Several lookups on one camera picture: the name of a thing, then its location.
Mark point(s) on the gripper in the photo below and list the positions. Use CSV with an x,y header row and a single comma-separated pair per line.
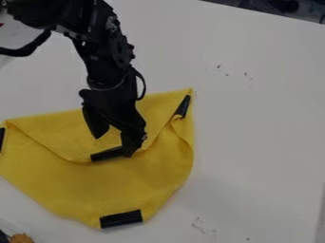
x,y
113,102

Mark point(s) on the yellow cloth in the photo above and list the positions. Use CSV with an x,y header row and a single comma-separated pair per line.
x,y
127,183

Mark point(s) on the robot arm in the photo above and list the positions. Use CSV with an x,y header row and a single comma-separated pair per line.
x,y
89,28

